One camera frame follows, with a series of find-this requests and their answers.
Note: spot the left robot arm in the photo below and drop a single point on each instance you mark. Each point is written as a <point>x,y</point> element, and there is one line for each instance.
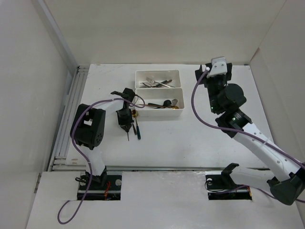
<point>88,126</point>

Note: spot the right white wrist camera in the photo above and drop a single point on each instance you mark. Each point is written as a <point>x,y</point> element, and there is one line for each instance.
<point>217,66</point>

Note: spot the white plastic bin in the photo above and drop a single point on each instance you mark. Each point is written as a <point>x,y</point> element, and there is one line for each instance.
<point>159,76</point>
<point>158,96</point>

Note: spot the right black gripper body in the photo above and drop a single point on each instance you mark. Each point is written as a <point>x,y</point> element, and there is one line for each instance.
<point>214,86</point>

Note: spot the small gold spoon green handle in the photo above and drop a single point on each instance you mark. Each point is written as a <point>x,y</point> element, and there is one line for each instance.
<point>175,107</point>

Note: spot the silver spoon copper handle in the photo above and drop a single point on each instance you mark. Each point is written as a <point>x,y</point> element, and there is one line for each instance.
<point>165,103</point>

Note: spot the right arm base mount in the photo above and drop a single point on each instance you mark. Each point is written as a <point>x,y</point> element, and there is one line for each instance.
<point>220,186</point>

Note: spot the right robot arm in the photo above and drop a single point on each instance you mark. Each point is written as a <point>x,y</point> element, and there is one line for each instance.
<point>285,175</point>

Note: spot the gold fork green handle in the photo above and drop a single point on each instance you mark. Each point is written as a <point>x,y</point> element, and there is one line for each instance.
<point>159,84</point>

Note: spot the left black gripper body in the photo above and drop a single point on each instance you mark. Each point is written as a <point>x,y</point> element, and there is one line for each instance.
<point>124,117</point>

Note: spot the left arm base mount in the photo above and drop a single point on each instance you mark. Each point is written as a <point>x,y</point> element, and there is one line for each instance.
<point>108,190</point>

